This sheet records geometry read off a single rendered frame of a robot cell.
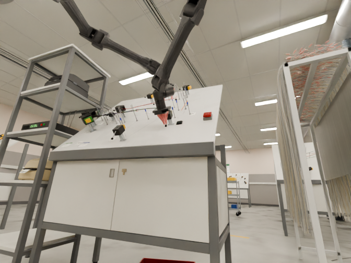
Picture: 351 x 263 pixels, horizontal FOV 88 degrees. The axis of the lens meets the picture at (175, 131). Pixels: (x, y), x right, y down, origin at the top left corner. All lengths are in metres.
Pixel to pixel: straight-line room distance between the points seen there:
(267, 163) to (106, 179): 11.36
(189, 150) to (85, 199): 0.73
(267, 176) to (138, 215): 11.24
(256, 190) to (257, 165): 1.46
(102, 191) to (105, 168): 0.14
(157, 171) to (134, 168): 0.15
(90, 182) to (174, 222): 0.61
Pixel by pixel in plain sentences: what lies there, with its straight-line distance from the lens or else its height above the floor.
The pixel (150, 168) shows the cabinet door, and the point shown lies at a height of 0.74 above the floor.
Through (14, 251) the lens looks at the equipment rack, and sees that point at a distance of 1.70.
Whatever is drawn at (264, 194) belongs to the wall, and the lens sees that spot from 12.04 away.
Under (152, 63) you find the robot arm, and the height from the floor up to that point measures 1.39.
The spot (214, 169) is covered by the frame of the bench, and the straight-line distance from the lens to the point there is 0.95.
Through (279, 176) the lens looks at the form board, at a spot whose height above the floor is 0.93.
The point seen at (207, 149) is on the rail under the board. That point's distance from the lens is 0.93.
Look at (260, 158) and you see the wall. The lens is 12.23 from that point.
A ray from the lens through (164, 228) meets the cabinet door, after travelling 1.03.
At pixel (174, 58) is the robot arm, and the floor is 1.27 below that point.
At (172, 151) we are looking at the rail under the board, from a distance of 0.98.
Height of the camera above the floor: 0.62
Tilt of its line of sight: 18 degrees up
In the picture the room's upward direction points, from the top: 2 degrees clockwise
